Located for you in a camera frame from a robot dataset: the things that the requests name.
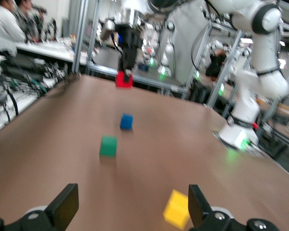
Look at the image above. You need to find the brown table cover sheet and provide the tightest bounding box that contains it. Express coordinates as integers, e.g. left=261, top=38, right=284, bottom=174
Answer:
left=0, top=73, right=289, bottom=231

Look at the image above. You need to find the yellow wooden block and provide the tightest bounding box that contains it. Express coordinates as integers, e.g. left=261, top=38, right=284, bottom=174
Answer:
left=162, top=189, right=191, bottom=230

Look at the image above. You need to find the person in patterned jacket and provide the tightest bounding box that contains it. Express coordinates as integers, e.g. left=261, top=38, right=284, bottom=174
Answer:
left=14, top=0, right=47, bottom=42

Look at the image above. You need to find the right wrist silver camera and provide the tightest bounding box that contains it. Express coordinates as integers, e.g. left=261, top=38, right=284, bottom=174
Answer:
left=101, top=19, right=117, bottom=40

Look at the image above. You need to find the black bag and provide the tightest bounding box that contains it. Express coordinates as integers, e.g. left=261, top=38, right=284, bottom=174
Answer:
left=0, top=53, right=48, bottom=82

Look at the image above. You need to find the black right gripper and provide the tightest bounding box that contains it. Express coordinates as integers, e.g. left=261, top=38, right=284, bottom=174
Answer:
left=115, top=24, right=144, bottom=82

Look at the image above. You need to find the red wooden block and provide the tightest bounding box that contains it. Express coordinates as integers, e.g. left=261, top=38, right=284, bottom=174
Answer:
left=115, top=71, right=134, bottom=90

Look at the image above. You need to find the person in black clothes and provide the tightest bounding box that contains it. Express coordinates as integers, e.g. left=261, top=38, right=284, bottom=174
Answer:
left=205, top=46, right=230, bottom=80

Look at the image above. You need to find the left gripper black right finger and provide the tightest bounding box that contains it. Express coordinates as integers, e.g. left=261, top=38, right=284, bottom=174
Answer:
left=187, top=184, right=278, bottom=231

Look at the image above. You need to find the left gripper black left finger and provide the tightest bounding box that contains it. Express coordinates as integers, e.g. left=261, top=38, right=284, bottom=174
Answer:
left=0, top=183, right=79, bottom=231

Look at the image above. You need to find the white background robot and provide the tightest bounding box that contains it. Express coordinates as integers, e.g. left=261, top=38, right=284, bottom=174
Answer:
left=158, top=20, right=177, bottom=73

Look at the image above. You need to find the green wooden block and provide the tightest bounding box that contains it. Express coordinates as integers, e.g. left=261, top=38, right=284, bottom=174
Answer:
left=99, top=135, right=118, bottom=159

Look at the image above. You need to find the person in white shirt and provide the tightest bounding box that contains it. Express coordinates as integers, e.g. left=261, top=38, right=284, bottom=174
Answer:
left=0, top=0, right=26, bottom=58

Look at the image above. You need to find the grey fabric cover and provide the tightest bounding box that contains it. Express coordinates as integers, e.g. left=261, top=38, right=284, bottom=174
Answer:
left=168, top=9, right=210, bottom=87

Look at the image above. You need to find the aluminium frame post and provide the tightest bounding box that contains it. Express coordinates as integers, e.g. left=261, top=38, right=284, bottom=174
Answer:
left=71, top=0, right=91, bottom=74

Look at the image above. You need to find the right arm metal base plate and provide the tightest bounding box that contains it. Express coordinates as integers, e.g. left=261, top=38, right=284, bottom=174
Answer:
left=212, top=131, right=263, bottom=157

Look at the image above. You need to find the blue wooden block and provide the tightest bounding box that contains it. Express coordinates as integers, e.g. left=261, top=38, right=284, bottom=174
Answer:
left=119, top=113, right=134, bottom=131

